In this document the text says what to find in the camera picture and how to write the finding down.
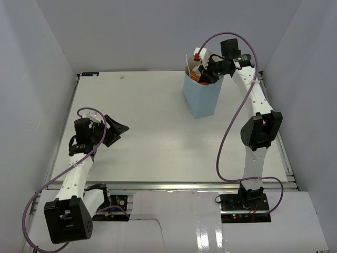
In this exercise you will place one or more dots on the white cardboard front cover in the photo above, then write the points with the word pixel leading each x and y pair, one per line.
pixel 185 221

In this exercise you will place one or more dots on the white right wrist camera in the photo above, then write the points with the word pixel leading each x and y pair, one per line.
pixel 202 55

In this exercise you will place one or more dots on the light blue paper bag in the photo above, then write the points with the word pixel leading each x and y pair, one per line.
pixel 201 99

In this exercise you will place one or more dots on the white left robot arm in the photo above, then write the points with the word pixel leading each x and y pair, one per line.
pixel 69 215

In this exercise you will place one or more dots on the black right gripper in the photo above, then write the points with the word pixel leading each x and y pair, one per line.
pixel 208 77

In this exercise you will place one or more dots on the orange kettle chips bag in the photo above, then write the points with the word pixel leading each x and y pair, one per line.
pixel 197 76

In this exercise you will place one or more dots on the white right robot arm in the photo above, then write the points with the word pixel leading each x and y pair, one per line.
pixel 263 124

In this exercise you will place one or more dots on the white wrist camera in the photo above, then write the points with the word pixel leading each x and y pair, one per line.
pixel 93 116
pixel 202 55

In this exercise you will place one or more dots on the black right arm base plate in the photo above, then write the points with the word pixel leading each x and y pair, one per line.
pixel 233 212

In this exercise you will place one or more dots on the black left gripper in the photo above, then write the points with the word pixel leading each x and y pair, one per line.
pixel 118 128

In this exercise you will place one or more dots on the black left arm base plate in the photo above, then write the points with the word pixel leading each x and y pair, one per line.
pixel 113 214

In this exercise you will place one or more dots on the aluminium table rail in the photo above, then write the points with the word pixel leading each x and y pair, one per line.
pixel 185 186

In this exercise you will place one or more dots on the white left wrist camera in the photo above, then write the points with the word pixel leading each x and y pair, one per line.
pixel 93 116

